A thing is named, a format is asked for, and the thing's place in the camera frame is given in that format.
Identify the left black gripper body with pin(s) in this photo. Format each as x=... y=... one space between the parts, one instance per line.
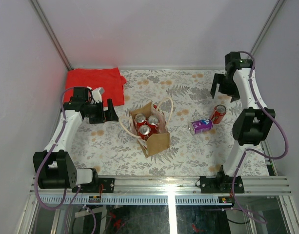
x=96 y=112

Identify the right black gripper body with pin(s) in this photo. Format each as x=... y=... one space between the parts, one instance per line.
x=228 y=87

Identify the red cola can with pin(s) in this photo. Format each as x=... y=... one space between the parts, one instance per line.
x=139 y=120
x=144 y=132
x=153 y=123
x=218 y=114

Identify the red cola can front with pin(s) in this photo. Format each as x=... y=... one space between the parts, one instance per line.
x=144 y=132

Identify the watermelon canvas tote bag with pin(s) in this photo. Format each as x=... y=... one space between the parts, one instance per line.
x=156 y=143

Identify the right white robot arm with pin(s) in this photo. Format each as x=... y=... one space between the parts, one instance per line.
x=254 y=122

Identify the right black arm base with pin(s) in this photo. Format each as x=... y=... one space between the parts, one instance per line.
x=221 y=185

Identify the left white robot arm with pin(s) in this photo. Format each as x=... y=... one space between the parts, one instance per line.
x=54 y=167

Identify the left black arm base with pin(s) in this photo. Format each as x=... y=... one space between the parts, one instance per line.
x=101 y=186

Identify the red folded cloth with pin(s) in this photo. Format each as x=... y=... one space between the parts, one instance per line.
x=109 y=79

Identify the purple soda can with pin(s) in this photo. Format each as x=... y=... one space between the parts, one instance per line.
x=200 y=126

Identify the floral patterned table mat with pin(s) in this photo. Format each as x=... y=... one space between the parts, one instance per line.
x=112 y=152

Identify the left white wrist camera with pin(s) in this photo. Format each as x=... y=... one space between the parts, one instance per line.
x=95 y=95

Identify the aluminium front rail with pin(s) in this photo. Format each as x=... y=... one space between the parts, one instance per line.
x=192 y=185

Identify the white slotted cable duct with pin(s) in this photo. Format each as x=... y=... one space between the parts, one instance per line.
x=212 y=200

